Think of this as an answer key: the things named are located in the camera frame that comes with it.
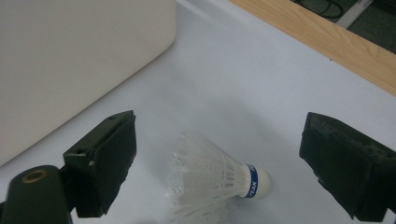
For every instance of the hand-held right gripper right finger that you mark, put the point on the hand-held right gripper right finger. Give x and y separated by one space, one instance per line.
351 168

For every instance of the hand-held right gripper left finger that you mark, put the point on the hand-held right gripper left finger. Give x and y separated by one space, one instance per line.
106 161

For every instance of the white feather shuttlecock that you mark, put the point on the white feather shuttlecock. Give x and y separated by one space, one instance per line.
208 183

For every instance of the white plastic storage bin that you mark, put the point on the white plastic storage bin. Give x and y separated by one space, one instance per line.
68 62

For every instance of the white metal stand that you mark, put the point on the white metal stand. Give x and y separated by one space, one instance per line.
355 14

